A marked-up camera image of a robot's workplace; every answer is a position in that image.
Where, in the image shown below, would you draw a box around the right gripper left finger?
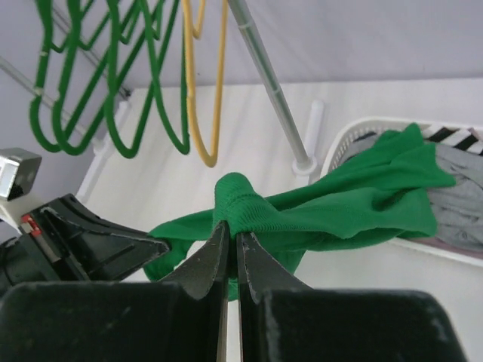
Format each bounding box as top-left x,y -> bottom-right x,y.
162,222 -> 229,300

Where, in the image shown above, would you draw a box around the black white striped garment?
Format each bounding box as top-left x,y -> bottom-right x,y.
422,125 -> 482,155

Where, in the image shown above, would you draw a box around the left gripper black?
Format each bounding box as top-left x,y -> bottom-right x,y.
1,194 -> 170,290

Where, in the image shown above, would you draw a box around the green tank top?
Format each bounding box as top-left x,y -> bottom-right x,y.
143,122 -> 457,302

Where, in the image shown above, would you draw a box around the green hanger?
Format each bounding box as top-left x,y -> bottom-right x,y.
29,0 -> 88,154
37,1 -> 163,158
103,0 -> 178,160
112,0 -> 191,156

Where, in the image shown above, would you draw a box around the white laundry basket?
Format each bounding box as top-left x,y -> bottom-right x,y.
322,118 -> 482,267

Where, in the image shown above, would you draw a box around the metal clothes rack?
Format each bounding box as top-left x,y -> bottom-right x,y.
1,1 -> 325,179

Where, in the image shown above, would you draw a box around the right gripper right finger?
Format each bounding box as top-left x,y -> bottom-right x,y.
236,232 -> 311,304

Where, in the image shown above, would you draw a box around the yellow hanger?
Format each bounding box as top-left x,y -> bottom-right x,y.
180,0 -> 229,169

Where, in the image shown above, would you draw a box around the grey clothes in basket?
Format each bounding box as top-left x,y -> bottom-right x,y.
341,131 -> 483,252

